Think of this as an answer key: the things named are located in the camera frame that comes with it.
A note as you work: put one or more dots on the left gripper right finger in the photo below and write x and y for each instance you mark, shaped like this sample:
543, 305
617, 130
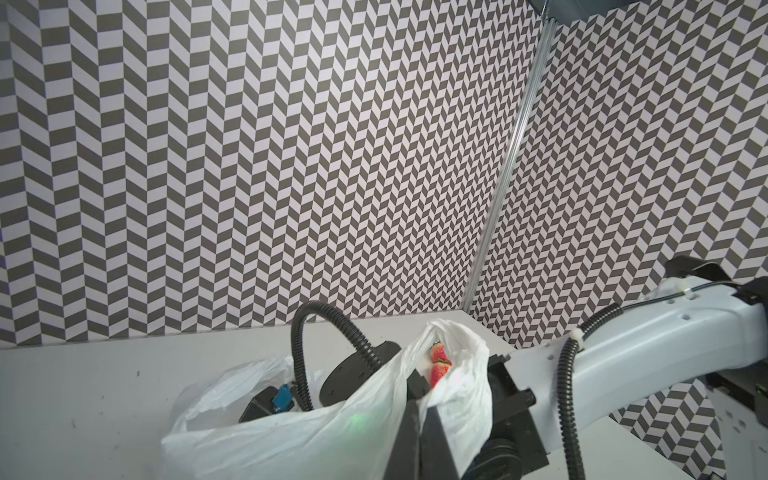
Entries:
436, 460

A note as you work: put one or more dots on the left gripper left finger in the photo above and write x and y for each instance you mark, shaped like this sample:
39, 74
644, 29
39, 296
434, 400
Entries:
404, 459

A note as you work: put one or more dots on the white plastic bag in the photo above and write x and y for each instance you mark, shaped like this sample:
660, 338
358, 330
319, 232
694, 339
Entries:
349, 440

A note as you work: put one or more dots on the red yellow fake peach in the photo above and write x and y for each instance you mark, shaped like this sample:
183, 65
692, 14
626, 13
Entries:
439, 352

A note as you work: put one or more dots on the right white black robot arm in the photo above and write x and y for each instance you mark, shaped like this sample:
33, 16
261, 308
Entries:
697, 322

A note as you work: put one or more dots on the dark red fake fruit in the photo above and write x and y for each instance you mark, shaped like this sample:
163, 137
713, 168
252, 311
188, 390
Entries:
438, 371

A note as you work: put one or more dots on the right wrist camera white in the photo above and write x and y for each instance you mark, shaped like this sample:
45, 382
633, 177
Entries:
270, 401

